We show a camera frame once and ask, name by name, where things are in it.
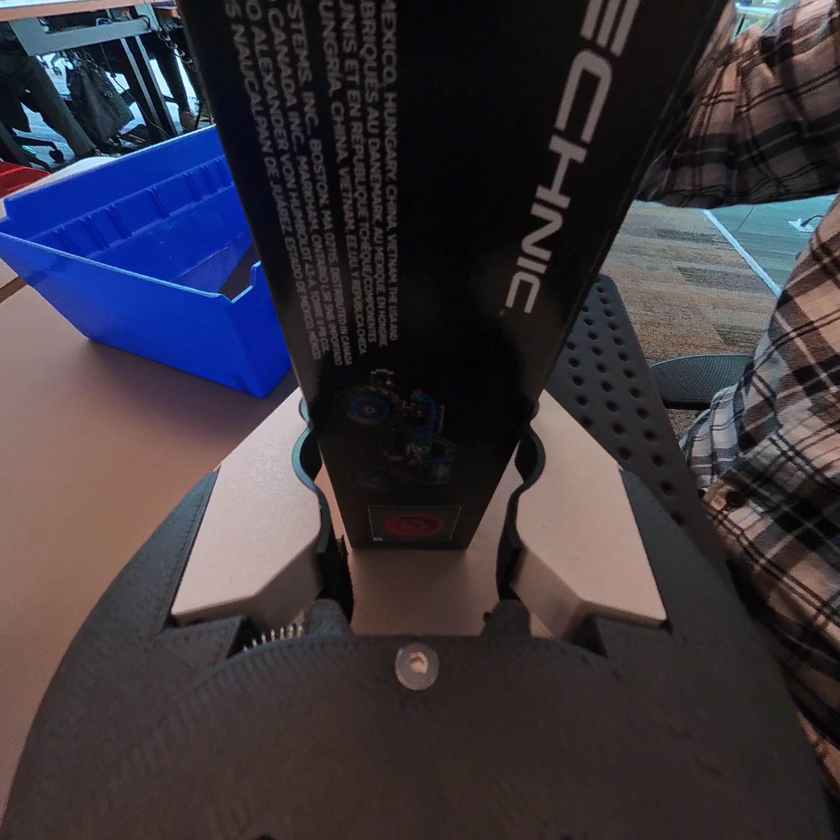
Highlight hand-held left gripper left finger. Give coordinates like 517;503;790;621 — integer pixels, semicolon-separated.
169;392;355;627

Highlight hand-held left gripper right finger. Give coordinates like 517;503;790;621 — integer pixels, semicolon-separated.
493;392;669;643

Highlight black cardboard toy box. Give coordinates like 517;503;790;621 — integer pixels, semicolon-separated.
176;0;734;553

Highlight person's right forearm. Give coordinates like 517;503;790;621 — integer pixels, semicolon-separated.
635;0;840;206

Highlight grey desk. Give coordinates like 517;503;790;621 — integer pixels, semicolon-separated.
0;259;657;798

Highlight black perforated panel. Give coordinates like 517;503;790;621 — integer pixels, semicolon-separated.
543;272;731;568

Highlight blue plastic bin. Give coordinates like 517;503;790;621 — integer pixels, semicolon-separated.
0;123;294;399

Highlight grey table frame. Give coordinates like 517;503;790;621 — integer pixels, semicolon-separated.
0;0;217;161

